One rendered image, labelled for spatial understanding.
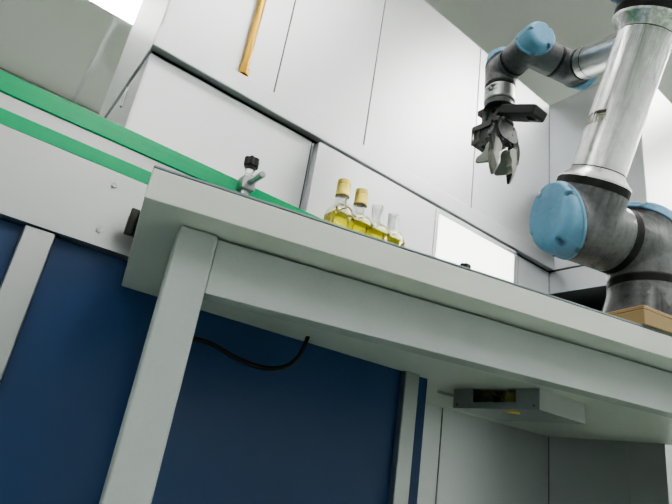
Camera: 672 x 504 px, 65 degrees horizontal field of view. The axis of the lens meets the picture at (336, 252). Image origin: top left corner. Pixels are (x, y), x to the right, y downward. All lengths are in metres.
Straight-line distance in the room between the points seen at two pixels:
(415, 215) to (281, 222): 1.13
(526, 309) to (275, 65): 1.07
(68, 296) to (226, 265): 0.34
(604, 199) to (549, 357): 0.29
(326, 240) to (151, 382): 0.22
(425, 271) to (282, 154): 0.89
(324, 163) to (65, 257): 0.81
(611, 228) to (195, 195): 0.65
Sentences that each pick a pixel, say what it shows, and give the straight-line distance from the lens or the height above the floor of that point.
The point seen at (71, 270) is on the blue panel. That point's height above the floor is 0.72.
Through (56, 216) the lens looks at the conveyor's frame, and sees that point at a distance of 0.85.
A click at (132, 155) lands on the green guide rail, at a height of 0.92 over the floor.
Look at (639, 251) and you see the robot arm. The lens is 0.98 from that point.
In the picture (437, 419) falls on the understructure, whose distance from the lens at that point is 1.65.
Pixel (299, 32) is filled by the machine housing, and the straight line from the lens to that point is 1.67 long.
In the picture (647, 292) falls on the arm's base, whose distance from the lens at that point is 0.97.
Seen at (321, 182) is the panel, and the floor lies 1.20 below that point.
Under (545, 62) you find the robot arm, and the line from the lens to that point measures 1.40.
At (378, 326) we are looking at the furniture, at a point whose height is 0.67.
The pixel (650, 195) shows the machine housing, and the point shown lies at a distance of 2.22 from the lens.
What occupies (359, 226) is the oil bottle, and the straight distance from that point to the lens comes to 1.28.
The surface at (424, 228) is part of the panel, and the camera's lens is 1.67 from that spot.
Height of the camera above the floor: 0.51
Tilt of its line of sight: 22 degrees up
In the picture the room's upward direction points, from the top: 9 degrees clockwise
